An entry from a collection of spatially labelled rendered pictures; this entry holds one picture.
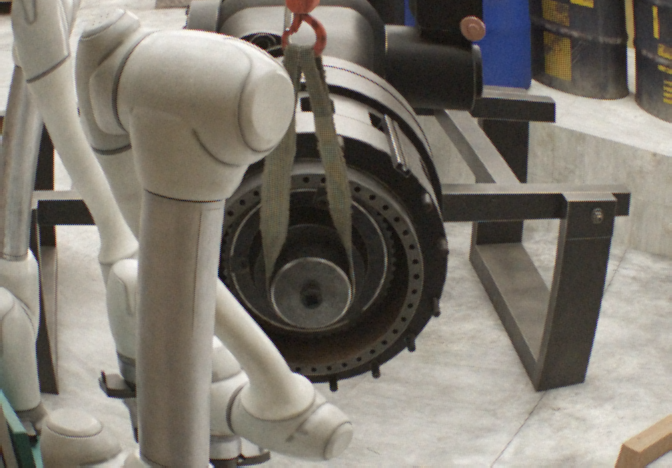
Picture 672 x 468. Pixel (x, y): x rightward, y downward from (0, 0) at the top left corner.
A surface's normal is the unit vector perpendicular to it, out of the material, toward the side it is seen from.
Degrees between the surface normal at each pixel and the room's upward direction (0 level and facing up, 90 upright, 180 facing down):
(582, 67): 90
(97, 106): 112
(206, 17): 34
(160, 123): 86
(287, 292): 90
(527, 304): 0
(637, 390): 0
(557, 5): 90
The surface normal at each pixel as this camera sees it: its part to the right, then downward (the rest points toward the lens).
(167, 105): -0.55, 0.16
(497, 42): 0.35, 0.33
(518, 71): 0.68, 0.28
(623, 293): 0.04, -0.94
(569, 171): -0.40, 0.30
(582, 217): 0.15, 0.34
